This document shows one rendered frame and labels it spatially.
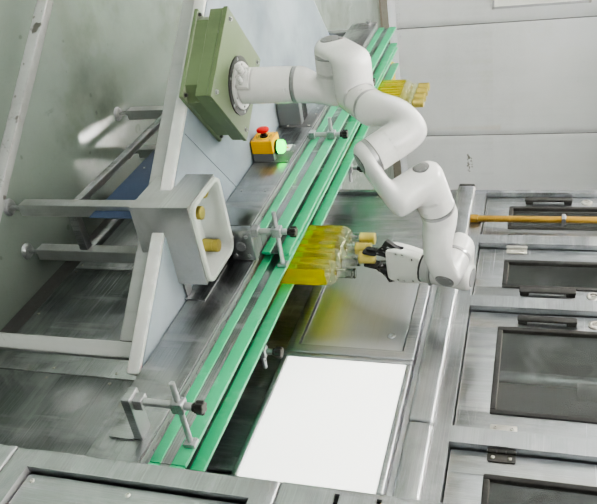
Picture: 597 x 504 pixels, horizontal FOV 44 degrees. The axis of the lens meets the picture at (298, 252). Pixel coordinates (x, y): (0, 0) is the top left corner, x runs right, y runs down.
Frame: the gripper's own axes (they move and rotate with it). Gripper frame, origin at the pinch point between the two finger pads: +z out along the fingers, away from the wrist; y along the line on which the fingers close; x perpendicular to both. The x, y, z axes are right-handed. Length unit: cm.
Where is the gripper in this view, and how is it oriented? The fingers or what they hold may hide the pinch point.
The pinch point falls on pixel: (371, 257)
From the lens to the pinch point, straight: 202.8
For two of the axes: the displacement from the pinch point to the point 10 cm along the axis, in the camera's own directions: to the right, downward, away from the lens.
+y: -1.5, -8.3, -5.4
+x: -5.1, 5.3, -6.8
